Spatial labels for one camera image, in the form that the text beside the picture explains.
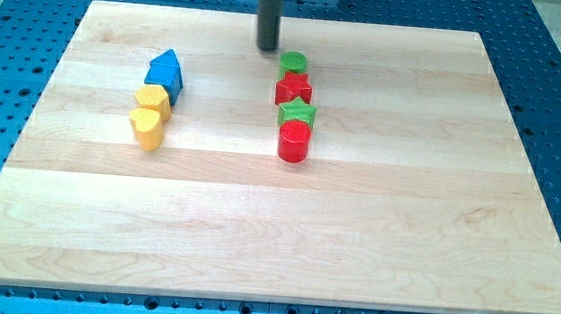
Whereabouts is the green cylinder block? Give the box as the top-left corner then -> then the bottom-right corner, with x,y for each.
278,50 -> 308,80

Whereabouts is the yellow hexagon block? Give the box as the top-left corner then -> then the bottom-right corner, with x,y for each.
134,84 -> 172,122

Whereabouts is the light wooden board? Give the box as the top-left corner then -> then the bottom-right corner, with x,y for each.
0,0 -> 561,314

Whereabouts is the blue house-shaped block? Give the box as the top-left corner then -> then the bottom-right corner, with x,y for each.
144,49 -> 184,106

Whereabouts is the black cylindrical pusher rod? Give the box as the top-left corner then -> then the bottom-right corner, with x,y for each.
256,0 -> 283,52

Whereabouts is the green star block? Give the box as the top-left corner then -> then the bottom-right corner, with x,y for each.
277,97 -> 317,128

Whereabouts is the red star block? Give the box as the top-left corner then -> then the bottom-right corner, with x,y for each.
275,71 -> 313,105

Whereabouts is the red cylinder block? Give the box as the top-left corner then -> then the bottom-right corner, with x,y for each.
277,119 -> 312,163

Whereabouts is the yellow heart block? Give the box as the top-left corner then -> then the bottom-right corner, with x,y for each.
128,108 -> 165,152

